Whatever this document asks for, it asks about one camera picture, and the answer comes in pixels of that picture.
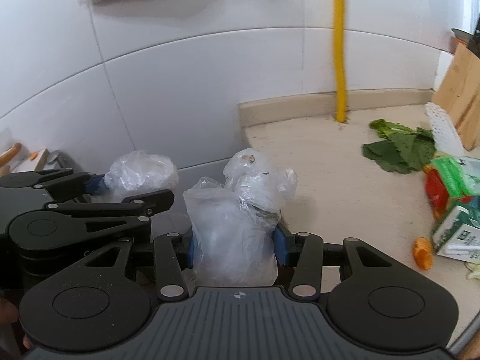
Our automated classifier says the light green lettuce leaf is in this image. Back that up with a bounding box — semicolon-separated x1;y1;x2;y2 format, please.
369;119;421;139

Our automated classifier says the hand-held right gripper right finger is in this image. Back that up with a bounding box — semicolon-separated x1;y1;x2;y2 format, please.
274;229;407;302

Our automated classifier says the yellow pipe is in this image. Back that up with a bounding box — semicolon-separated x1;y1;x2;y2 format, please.
332;0;350;123

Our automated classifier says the wooden knife block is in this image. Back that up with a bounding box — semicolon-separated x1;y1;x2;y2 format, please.
431;43;480;151

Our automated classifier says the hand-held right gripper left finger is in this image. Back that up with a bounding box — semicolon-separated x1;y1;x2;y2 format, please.
71;233;197;302

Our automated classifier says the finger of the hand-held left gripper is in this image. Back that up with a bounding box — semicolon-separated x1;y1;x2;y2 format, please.
44;189;176;241
33;168;109;200

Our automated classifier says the dark green leaf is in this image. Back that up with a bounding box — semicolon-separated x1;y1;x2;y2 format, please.
390;129;437;171
362;140;411;175

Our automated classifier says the flat white foam fruit net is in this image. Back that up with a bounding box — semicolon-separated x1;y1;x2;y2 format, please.
425;102;464;157

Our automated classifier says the white top metal cart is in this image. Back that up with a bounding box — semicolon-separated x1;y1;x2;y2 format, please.
15;148;85;175

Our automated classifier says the red drink carton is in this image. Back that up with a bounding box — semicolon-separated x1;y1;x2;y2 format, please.
424;155;480;220

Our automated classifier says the green white carton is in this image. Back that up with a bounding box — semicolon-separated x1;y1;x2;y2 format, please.
431;200;480;263

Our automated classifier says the clear plastic bag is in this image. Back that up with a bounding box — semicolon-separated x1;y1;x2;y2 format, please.
104;150;180;203
183;149;299;286

